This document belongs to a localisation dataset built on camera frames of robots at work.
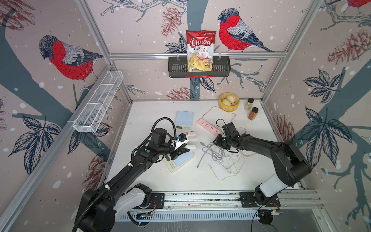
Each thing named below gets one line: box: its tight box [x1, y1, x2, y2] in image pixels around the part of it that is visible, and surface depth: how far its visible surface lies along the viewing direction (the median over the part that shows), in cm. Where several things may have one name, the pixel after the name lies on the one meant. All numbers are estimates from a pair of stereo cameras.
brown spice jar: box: [247, 106, 259, 121], surface depth 106 cm
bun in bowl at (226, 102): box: [222, 98, 232, 106], surface depth 114 cm
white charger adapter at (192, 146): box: [187, 144, 197, 149], surface depth 79 cm
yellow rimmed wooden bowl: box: [218, 92, 241, 113], surface depth 116 cm
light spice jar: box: [244, 97, 255, 111], surface depth 112 cm
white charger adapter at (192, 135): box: [187, 131, 197, 140], surface depth 97 cm
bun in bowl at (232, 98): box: [226, 94, 236, 103], surface depth 117 cm
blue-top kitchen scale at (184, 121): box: [174, 110, 195, 132], surface depth 107 cm
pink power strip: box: [198, 117, 223, 136], surface depth 103 cm
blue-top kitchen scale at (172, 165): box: [162, 150, 195, 174], surface depth 87 cm
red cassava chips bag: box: [185, 29, 217, 73], surface depth 87 cm
